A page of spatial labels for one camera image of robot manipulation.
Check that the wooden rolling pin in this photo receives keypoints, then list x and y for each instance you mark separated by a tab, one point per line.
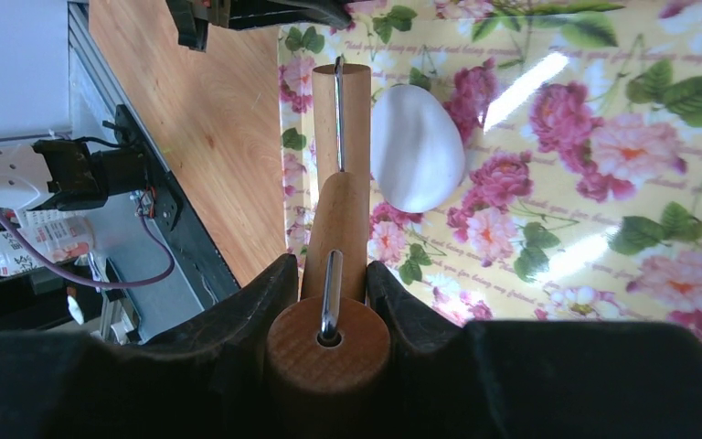
327	354

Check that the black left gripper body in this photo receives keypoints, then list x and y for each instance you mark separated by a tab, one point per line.
192	19

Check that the plastic water bottle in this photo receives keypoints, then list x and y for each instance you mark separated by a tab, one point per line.
59	241

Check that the white dough ball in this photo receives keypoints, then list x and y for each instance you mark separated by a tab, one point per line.
416	152

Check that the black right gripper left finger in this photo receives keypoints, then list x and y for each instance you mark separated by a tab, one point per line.
200	379

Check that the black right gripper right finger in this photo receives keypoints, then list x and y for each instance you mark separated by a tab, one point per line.
534	379

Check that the floral yellow tray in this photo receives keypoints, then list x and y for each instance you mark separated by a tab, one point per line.
582	131

